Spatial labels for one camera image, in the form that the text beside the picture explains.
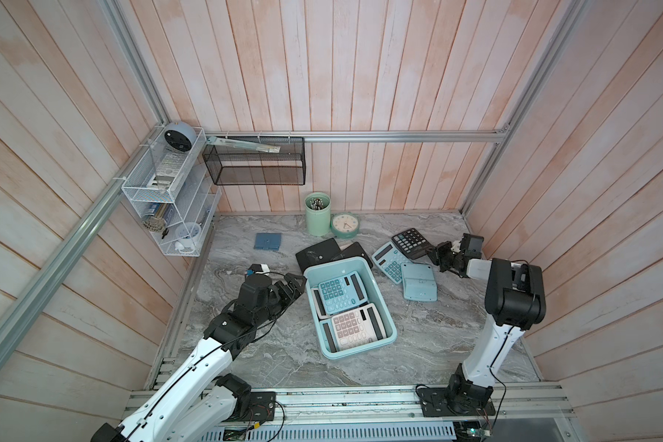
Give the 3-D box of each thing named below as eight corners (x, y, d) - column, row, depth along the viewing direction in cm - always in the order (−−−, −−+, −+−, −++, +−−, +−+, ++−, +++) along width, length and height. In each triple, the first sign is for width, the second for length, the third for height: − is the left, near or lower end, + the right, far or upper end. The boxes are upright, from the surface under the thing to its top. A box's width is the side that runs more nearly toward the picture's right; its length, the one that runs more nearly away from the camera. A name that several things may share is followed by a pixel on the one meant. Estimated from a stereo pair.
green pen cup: (306, 236, 114) (303, 207, 101) (307, 218, 121) (305, 188, 107) (330, 236, 114) (331, 207, 101) (330, 218, 121) (330, 188, 107)
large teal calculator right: (396, 285, 99) (398, 281, 97) (369, 258, 107) (370, 253, 104) (416, 271, 103) (418, 266, 100) (389, 246, 111) (390, 241, 108)
